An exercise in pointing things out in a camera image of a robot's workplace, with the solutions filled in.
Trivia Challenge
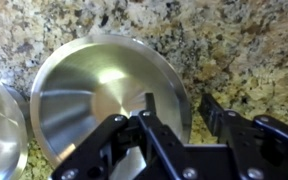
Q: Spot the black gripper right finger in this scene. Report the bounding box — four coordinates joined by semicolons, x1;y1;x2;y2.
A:
198;93;288;180

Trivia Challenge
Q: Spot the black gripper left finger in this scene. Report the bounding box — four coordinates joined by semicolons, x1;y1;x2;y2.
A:
52;92;185;180

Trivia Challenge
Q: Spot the stainless steel bowl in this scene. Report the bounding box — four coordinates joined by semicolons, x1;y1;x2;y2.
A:
0;69;29;180
29;34;193;169

